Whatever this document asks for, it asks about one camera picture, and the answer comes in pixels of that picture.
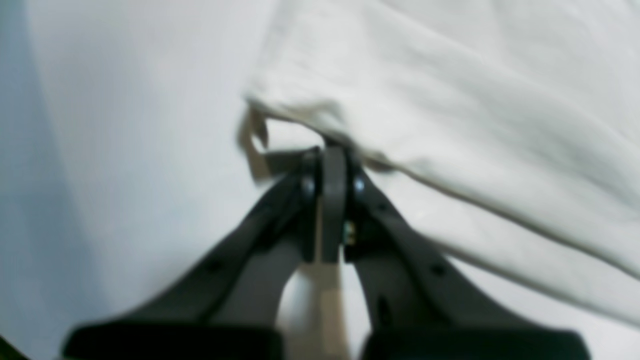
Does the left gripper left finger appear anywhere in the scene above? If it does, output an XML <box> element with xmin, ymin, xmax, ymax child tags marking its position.
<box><xmin>62</xmin><ymin>148</ymin><xmax>321</xmax><ymax>360</ymax></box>

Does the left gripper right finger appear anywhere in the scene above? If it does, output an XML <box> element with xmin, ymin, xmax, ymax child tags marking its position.
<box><xmin>343</xmin><ymin>150</ymin><xmax>591</xmax><ymax>360</ymax></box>

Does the beige t-shirt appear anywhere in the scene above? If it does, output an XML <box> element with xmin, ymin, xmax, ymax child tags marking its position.
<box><xmin>246</xmin><ymin>0</ymin><xmax>639</xmax><ymax>326</ymax></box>

